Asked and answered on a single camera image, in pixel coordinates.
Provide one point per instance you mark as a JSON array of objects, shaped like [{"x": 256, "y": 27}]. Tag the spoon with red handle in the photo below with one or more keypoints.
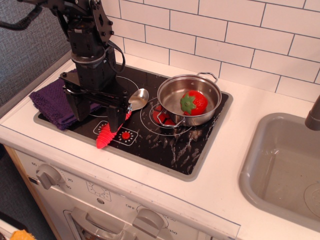
[{"x": 137, "y": 101}]

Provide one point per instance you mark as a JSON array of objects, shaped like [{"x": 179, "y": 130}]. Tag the silver pot with handles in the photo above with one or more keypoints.
[{"x": 172, "y": 90}]

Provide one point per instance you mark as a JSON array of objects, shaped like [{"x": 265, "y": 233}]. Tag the grey right oven knob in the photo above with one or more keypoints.
[{"x": 148, "y": 222}]

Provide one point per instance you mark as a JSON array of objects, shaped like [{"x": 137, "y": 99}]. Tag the grey left oven knob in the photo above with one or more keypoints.
[{"x": 48, "y": 176}]

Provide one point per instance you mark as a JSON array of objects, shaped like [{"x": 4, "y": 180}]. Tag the grey faucet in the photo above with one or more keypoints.
[{"x": 312, "y": 120}]

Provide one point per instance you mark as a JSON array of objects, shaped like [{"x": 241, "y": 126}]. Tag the grey sink basin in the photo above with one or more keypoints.
[{"x": 281, "y": 171}]

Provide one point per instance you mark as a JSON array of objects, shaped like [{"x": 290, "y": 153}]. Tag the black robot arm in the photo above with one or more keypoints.
[{"x": 88, "y": 30}]

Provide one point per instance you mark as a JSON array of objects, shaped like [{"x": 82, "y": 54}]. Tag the red toy strawberry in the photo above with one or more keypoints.
[{"x": 193, "y": 103}]

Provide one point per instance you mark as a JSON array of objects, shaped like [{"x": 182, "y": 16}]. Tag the grey oven knob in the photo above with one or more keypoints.
[
  {"x": 148, "y": 222},
  {"x": 48, "y": 176}
]

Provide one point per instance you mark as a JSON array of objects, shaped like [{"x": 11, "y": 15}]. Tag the grey oven door handle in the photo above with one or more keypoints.
[{"x": 103, "y": 227}]

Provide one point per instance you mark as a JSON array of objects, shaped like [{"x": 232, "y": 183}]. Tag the yellow object at corner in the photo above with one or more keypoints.
[{"x": 22, "y": 235}]

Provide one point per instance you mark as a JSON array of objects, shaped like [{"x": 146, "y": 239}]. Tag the purple rag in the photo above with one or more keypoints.
[{"x": 51, "y": 101}]

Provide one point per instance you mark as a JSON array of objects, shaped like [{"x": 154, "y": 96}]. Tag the black toy stovetop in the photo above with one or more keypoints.
[{"x": 150, "y": 138}]

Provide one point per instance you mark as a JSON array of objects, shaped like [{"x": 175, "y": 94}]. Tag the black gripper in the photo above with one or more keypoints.
[{"x": 94, "y": 80}]

